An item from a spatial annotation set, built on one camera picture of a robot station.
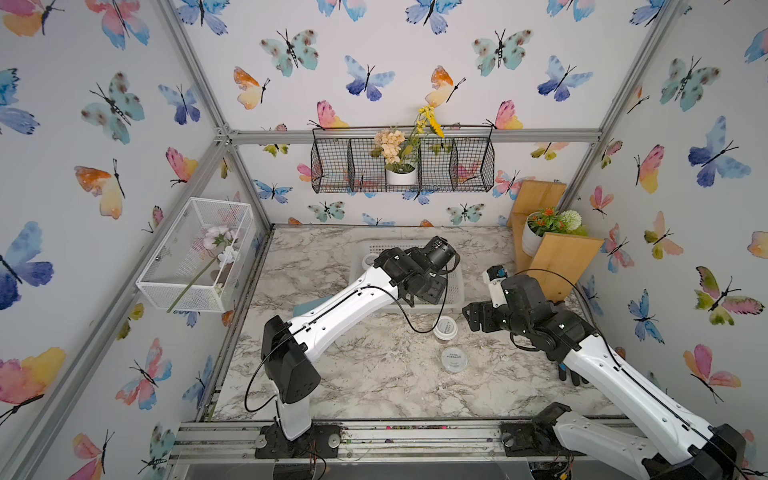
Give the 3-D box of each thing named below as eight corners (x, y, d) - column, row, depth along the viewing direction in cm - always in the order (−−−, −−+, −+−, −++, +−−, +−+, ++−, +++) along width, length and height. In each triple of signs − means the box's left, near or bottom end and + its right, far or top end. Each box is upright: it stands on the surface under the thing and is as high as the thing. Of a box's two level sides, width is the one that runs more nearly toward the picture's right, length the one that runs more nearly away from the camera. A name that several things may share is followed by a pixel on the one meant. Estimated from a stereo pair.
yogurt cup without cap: (441, 374, 86) (443, 368, 81) (439, 354, 90) (441, 346, 85) (465, 374, 86) (469, 368, 81) (462, 354, 90) (465, 346, 85)
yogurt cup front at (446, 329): (433, 347, 91) (436, 336, 85) (432, 327, 96) (434, 315, 90) (455, 347, 91) (459, 336, 85) (453, 327, 95) (456, 315, 90)
